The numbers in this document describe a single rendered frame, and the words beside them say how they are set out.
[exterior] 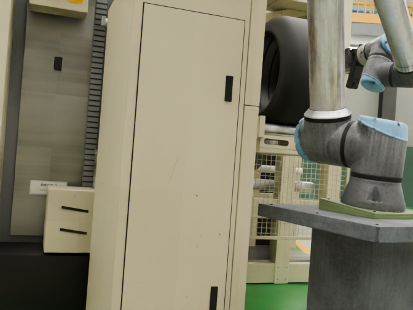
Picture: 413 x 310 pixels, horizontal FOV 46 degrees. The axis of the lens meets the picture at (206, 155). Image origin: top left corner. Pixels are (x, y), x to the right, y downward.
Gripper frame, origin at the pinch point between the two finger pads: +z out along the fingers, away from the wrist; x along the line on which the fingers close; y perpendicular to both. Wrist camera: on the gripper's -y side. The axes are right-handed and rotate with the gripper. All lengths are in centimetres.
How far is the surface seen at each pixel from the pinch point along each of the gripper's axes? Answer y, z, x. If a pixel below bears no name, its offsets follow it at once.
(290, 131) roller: -22.3, 24.7, 8.2
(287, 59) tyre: 8.0, 12.0, 17.3
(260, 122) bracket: -20.3, 20.6, 25.7
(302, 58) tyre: 8.2, 8.4, 11.9
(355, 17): 259, 448, -344
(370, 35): 232, 444, -369
